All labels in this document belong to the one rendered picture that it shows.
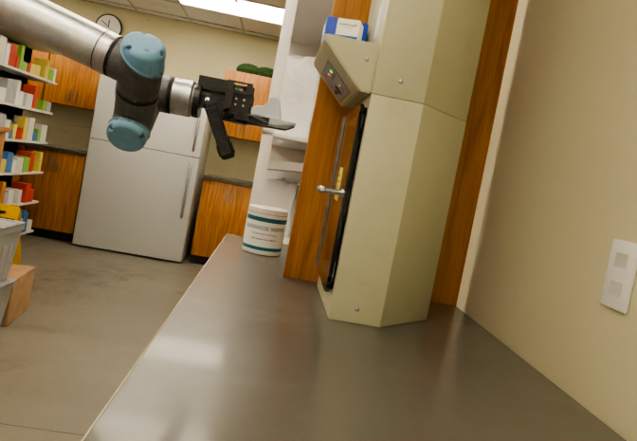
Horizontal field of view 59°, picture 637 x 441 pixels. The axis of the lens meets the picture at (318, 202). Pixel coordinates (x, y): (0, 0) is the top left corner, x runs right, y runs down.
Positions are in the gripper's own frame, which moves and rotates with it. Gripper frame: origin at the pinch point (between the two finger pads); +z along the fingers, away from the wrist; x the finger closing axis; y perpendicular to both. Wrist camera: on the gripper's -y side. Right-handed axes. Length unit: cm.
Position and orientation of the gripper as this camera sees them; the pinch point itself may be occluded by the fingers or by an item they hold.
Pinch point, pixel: (288, 128)
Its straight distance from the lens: 119.5
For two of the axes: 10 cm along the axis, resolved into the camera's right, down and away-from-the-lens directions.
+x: -0.8, -0.7, 9.9
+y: 1.8, -9.8, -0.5
